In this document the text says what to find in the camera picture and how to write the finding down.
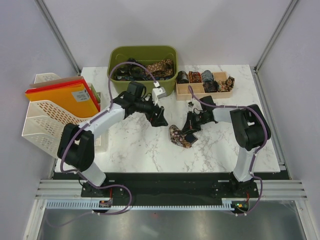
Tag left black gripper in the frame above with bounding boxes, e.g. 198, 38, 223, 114
135, 96, 168, 128

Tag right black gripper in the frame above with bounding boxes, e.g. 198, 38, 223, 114
181, 111, 210, 135

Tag brown cat pattern tie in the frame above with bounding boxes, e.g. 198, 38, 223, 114
169, 124, 198, 149

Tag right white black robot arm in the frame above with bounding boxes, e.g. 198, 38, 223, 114
182, 96, 271, 197

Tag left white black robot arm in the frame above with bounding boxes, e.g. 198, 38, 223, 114
57, 81, 168, 197

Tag black ties in bin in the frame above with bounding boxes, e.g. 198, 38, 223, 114
113, 64, 148, 81

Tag wooden compartment tray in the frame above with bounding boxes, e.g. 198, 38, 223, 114
175, 71, 232, 101

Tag dark patterned rolled tie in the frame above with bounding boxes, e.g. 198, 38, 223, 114
203, 80, 219, 93

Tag black rolled tie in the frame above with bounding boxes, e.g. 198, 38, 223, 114
176, 70, 189, 84

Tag red patterned rolled tie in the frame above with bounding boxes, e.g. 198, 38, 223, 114
188, 71, 202, 84

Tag brown patterned tie in bin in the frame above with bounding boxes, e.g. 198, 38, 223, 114
144, 59, 174, 77

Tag brown patterned loose tie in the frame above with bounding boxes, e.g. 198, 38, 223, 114
217, 76, 235, 93

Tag grey blue rolled tie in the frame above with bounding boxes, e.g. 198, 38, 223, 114
201, 70, 215, 83

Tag olive green plastic bin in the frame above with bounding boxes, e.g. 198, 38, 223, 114
108, 45, 178, 96

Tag orange folder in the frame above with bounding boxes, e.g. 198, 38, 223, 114
25, 83, 100, 118

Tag red folder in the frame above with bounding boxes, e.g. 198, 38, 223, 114
25, 77, 100, 104

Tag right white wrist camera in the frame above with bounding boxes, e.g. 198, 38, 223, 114
188, 101, 194, 110

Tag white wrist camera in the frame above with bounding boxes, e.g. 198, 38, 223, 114
151, 81, 167, 105
188, 101, 194, 110

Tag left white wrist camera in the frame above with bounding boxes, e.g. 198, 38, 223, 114
151, 81, 167, 105

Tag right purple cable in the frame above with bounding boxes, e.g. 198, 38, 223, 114
187, 84, 268, 217

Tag purple cable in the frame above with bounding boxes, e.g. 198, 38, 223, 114
187, 84, 268, 217
46, 61, 161, 227

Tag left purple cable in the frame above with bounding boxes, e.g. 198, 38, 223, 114
46, 61, 161, 227

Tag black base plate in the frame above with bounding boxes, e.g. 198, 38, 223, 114
81, 172, 259, 205

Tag right aluminium corner post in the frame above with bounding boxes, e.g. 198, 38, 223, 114
253, 0, 300, 74

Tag aluminium corner post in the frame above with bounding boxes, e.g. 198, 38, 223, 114
253, 0, 300, 74
34, 0, 82, 76

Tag white slotted cable duct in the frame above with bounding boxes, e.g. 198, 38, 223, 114
45, 198, 238, 211

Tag aluminium rail frame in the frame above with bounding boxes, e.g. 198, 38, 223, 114
35, 179, 307, 201

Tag left aluminium corner post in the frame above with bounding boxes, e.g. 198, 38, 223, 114
34, 0, 82, 76

